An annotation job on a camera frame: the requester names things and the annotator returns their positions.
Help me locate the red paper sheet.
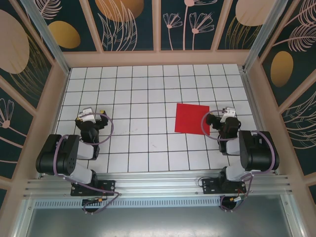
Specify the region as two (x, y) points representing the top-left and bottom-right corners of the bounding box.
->
(174, 103), (210, 136)

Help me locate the grey metal sheet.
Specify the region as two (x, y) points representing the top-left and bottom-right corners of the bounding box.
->
(24, 207), (297, 237)

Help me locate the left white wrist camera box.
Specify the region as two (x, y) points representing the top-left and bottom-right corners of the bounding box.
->
(78, 107), (96, 123)

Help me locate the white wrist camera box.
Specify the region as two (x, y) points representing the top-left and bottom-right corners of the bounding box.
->
(78, 107), (96, 123)
(220, 107), (236, 123)

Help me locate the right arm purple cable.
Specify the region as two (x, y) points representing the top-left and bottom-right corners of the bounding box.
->
(201, 110), (277, 213)

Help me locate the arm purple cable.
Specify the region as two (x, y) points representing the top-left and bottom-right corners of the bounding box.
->
(201, 110), (277, 213)
(53, 111), (121, 215)

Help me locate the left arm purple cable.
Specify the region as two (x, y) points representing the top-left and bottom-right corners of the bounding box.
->
(53, 111), (121, 215)

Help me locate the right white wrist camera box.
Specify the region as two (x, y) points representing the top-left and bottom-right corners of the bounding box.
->
(220, 107), (236, 123)

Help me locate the aluminium side rail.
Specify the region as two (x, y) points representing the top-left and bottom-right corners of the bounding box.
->
(240, 70), (279, 176)

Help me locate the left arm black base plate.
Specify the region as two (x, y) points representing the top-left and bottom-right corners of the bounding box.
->
(71, 179), (117, 197)

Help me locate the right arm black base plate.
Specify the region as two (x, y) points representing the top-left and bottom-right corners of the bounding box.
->
(201, 178), (247, 196)

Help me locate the aluminium frame post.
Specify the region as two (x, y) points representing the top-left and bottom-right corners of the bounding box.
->
(20, 0), (71, 76)
(243, 0), (288, 73)

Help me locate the aluminium mounting rail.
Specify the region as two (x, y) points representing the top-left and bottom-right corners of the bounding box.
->
(23, 172), (294, 198)

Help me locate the slotted grey cable duct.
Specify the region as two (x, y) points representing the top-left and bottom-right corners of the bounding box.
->
(34, 197), (223, 209)

